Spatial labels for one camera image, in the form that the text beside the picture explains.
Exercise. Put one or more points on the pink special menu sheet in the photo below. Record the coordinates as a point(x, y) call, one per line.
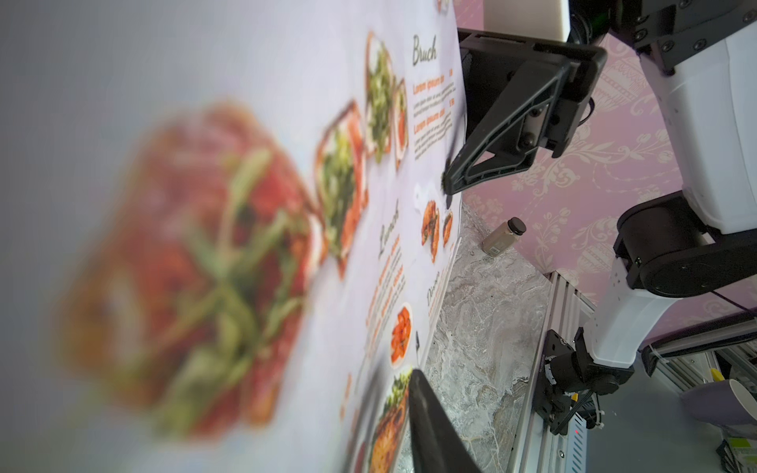
point(224, 241)

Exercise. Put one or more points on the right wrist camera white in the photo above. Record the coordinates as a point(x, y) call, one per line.
point(540, 19)

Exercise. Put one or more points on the aluminium rail frame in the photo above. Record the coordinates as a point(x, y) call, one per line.
point(546, 441)

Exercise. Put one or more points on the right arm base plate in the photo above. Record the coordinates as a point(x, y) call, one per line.
point(567, 377)

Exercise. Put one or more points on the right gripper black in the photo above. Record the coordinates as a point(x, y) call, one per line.
point(522, 95)

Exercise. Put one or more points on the small jar with black lid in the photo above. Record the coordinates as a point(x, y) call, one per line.
point(503, 237)

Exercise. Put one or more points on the purple mug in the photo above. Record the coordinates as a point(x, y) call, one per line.
point(727, 405)

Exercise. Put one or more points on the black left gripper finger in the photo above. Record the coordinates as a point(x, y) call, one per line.
point(435, 445)

